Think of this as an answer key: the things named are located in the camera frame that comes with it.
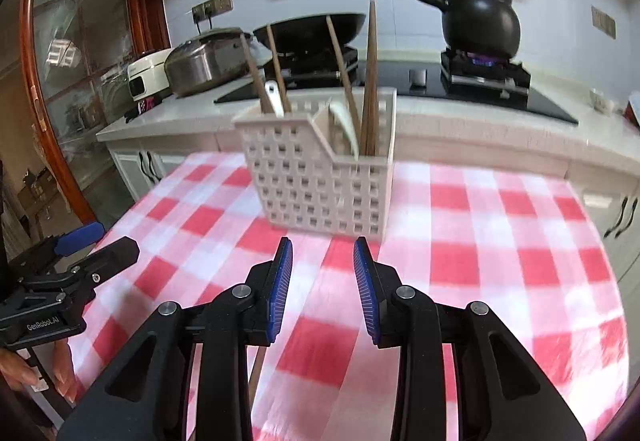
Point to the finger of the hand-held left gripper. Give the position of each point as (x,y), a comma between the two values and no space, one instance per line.
(115,256)
(80,237)

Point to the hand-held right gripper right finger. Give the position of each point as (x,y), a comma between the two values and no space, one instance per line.
(365,291)

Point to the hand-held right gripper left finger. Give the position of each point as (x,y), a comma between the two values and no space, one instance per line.
(280,291)

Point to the brown wooden chopstick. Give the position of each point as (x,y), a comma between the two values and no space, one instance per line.
(375,131)
(257,373)
(257,76)
(342,71)
(366,131)
(277,66)

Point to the white perforated plastic basket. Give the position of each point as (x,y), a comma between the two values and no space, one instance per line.
(300,186)

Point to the person's left hand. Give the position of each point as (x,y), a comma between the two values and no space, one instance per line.
(65,371)

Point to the red white checked tablecloth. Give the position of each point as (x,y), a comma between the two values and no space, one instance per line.
(475,271)

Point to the dark pink patterned packet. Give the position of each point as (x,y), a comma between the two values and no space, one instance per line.
(144,106)

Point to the wooden framed glass door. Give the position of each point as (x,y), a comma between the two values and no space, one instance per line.
(75,71)

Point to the white kitchen appliance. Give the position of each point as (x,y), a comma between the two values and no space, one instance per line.
(147,76)

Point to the silver electric cooking pot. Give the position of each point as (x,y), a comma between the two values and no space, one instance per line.
(200,66)

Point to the black gas cooktop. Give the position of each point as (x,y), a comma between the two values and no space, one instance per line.
(400,81)

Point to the cooktop control knob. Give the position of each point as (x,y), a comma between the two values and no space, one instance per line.
(417,77)

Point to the black wok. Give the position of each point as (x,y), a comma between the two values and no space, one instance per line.
(305,33)

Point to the black clay pot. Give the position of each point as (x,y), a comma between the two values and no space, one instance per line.
(480,21)

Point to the small white bowl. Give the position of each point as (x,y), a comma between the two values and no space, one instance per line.
(601,102)

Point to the red box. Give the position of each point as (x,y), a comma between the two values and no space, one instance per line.
(634,110)

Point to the wall power socket panel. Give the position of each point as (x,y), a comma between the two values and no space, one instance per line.
(603,22)
(212,7)

